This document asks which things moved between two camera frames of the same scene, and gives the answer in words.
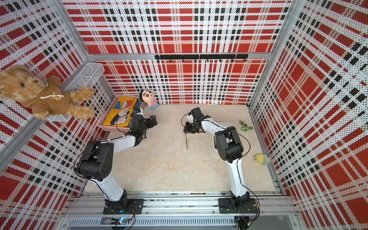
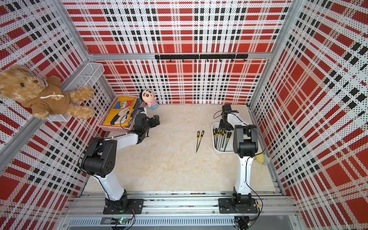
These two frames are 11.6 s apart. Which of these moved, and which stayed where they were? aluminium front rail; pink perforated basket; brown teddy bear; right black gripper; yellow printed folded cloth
Moved: right black gripper
Stayed: pink perforated basket; brown teddy bear; yellow printed folded cloth; aluminium front rail
